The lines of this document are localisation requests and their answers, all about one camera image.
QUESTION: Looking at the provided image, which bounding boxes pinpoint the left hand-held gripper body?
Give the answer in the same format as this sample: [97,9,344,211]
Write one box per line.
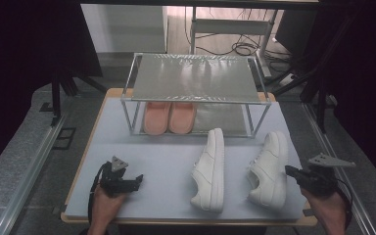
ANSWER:
[99,156,133,199]

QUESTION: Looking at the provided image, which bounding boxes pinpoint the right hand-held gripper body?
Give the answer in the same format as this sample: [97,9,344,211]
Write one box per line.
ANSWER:
[298,152,357,198]

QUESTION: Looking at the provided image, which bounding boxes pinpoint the white sneaker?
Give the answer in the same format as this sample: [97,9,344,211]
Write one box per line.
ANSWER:
[246,130,289,210]
[190,127,225,213]

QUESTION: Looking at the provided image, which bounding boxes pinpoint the metal shoe rack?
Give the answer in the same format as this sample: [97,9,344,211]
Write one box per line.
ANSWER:
[120,52,272,139]

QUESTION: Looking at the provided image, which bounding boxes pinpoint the person's right hand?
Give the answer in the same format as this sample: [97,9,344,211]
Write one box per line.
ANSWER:
[300,186,350,229]

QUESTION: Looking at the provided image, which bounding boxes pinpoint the person's left hand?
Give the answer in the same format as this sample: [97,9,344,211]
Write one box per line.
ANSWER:
[91,185,128,229]

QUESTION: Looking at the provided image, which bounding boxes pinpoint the pale blue table mat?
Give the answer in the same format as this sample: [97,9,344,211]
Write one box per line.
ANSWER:
[64,97,308,220]

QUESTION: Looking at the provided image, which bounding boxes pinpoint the black metal stand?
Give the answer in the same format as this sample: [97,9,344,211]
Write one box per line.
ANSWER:
[270,13,356,133]
[40,68,109,127]

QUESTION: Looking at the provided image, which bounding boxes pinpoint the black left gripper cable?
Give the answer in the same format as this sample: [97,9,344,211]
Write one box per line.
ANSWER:
[87,161,112,226]

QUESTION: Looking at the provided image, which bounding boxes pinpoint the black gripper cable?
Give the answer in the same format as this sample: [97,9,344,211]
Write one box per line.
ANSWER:
[87,161,112,226]
[335,177,354,229]

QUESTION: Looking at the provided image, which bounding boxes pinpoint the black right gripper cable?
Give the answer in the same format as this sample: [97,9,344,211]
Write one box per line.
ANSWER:
[335,177,354,229]

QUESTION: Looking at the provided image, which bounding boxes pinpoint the black floor cables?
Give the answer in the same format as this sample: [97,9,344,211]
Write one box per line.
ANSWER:
[184,6,295,63]

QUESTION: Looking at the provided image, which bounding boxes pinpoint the white metal desk frame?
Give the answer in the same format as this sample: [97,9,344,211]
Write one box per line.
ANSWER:
[189,6,280,79]

